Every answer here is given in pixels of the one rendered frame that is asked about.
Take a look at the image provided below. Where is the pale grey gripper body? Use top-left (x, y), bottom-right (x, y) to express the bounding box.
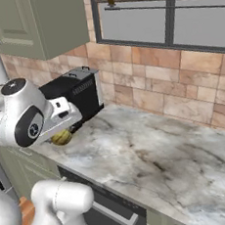
top-left (32, 106), bottom-right (87, 146)

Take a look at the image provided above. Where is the green base cupboard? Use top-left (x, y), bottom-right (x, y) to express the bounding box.
top-left (143, 202), bottom-right (196, 225)
top-left (0, 139), bottom-right (64, 203)

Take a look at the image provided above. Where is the black dishwasher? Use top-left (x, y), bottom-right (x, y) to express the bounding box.
top-left (56, 156), bottom-right (149, 225)

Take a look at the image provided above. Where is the dark framed window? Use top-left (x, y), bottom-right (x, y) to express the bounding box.
top-left (89, 0), bottom-right (225, 68)

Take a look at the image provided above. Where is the black toaster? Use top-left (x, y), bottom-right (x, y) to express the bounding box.
top-left (36, 64), bottom-right (108, 136)

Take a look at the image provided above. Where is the grey dishwasher handle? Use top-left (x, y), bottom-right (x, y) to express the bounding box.
top-left (90, 196), bottom-right (141, 225)

